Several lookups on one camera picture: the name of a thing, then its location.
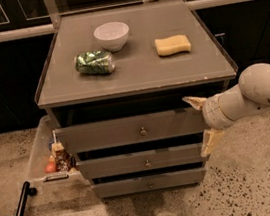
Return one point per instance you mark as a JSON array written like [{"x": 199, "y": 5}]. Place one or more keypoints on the crushed green soda can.
[{"x": 94, "y": 62}]

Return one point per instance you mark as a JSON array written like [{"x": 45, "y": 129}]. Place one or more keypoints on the grey middle drawer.
[{"x": 141, "y": 161}]

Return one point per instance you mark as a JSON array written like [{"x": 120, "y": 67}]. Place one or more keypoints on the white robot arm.
[{"x": 249, "y": 97}]

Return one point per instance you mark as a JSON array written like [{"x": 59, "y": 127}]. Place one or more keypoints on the grey drawer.
[
  {"x": 129, "y": 130},
  {"x": 148, "y": 183},
  {"x": 141, "y": 161}
]

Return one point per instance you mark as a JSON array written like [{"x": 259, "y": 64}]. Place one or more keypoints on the clear plastic storage bin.
[{"x": 51, "y": 187}]

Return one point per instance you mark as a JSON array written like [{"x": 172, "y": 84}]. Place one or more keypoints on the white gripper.
[{"x": 213, "y": 113}]

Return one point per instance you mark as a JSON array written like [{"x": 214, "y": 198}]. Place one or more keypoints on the red round fruit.
[{"x": 50, "y": 168}]

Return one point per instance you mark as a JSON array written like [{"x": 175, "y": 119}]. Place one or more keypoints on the white ceramic bowl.
[{"x": 112, "y": 36}]

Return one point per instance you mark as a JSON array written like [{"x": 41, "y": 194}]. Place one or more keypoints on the grey top drawer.
[{"x": 129, "y": 130}]

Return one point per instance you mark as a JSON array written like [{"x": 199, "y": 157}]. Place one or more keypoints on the grey drawer cabinet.
[{"x": 143, "y": 82}]

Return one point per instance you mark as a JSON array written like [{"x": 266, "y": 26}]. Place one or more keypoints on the brown snack package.
[{"x": 61, "y": 157}]

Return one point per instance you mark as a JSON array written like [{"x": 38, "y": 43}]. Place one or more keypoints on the grey bottom drawer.
[{"x": 148, "y": 183}]

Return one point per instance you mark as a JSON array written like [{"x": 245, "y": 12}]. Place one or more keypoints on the yellow sponge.
[{"x": 172, "y": 45}]

